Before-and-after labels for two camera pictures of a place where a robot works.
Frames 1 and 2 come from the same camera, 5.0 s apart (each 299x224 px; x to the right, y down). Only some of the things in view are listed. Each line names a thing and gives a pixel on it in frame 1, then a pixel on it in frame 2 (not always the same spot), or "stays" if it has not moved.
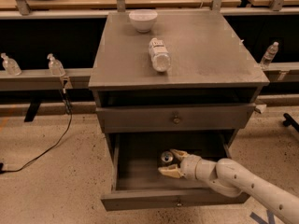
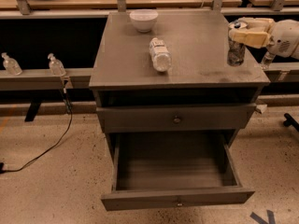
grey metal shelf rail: (42, 79) stays
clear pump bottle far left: (10, 64) stays
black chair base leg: (290, 121) stays
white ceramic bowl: (143, 19) stays
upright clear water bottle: (269, 54) stays
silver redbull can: (166, 159) -> (235, 51)
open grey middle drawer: (138, 185) stays
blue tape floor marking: (260, 220) stays
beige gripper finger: (178, 154) -> (259, 23)
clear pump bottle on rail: (55, 66) stays
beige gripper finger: (171, 171) -> (250, 36)
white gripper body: (189, 166) -> (282, 37)
